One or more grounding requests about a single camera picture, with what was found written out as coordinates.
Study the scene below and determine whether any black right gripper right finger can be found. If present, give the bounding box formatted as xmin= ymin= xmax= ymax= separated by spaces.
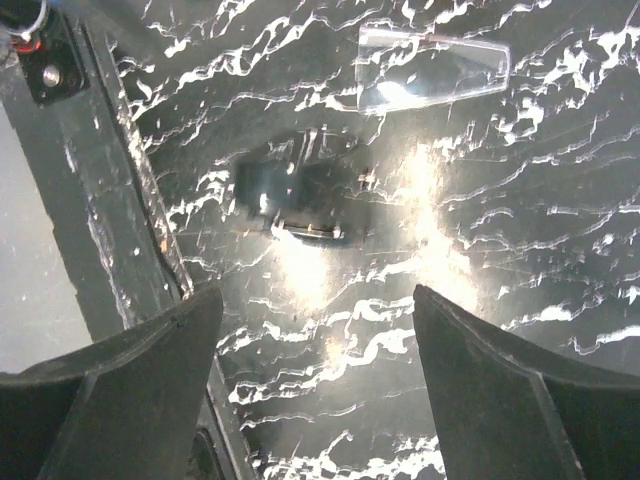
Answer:
xmin=413 ymin=285 xmax=639 ymax=479

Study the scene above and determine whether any clear plastic metronome cover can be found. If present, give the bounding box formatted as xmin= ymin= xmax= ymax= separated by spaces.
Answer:
xmin=355 ymin=26 xmax=511 ymax=115

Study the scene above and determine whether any black metronome body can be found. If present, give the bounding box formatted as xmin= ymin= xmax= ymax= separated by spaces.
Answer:
xmin=234 ymin=128 xmax=377 ymax=246

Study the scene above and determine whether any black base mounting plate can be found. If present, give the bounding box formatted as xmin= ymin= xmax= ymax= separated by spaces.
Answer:
xmin=1 ymin=1 xmax=255 ymax=479

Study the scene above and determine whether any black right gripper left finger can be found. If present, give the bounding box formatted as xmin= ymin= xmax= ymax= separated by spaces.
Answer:
xmin=1 ymin=287 xmax=223 ymax=479

